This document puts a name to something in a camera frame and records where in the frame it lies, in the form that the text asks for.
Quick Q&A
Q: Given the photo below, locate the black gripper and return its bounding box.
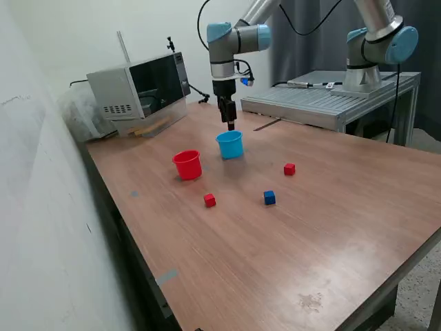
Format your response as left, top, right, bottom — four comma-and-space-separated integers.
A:
212, 78, 238, 132

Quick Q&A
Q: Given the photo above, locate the blue plastic cup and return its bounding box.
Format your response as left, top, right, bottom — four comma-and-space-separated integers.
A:
216, 130, 245, 160

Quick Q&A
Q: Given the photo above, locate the clear acrylic stand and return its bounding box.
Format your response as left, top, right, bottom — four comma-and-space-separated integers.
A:
115, 98, 189, 139

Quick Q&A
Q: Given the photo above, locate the red plastic cup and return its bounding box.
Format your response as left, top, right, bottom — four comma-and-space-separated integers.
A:
172, 149, 203, 181

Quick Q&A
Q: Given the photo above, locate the wooden stick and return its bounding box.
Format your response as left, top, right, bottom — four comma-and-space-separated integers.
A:
127, 117, 172, 136

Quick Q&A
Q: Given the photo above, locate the silver microwave oven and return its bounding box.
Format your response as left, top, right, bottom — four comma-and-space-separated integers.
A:
85, 51, 192, 121

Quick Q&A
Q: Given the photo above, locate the thin white rod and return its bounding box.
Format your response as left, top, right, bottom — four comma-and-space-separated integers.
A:
116, 30, 132, 65

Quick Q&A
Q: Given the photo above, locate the clear plastic bag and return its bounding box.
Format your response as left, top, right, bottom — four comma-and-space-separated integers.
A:
58, 84, 118, 142

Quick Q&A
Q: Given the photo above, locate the long blue-grey tape strip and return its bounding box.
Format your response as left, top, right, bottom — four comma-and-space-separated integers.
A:
155, 269, 179, 286

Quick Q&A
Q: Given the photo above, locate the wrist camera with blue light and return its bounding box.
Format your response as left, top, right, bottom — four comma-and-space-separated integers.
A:
235, 60, 256, 88

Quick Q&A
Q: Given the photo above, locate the aluminium robot mount table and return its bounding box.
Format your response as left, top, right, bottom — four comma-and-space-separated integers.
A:
240, 70, 422, 146

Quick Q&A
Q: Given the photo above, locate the black looping arm cable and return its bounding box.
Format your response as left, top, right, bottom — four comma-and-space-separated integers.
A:
196, 0, 344, 52

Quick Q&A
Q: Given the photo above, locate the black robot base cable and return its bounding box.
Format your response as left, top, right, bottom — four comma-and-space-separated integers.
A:
384, 61, 402, 144

